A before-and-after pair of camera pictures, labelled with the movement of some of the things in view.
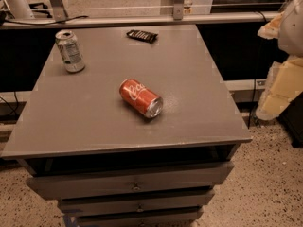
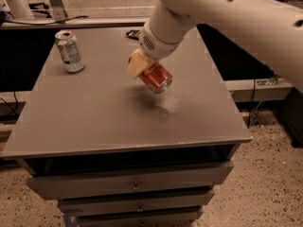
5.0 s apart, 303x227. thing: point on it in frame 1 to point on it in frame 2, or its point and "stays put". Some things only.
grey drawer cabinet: x=79 y=141 stays put
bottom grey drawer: x=179 y=218 stays put
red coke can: x=140 y=97 to x=157 y=78
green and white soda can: x=68 y=46 stays put
